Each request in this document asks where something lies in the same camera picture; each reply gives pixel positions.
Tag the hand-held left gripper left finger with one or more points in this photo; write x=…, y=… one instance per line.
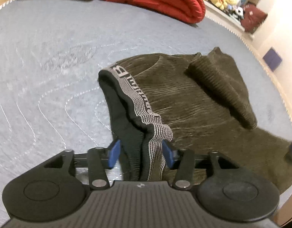
x=115, y=153

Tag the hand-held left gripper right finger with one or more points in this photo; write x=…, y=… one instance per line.
x=167, y=154

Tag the grey quilted bed mattress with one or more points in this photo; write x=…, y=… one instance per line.
x=41, y=52

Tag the purple folded mat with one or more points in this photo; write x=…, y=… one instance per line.
x=272, y=59

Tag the white window sill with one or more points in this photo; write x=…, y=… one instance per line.
x=222, y=14

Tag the panda plush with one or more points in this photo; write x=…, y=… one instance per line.
x=237, y=10

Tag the dark red cushion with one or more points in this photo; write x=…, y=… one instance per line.
x=253, y=16

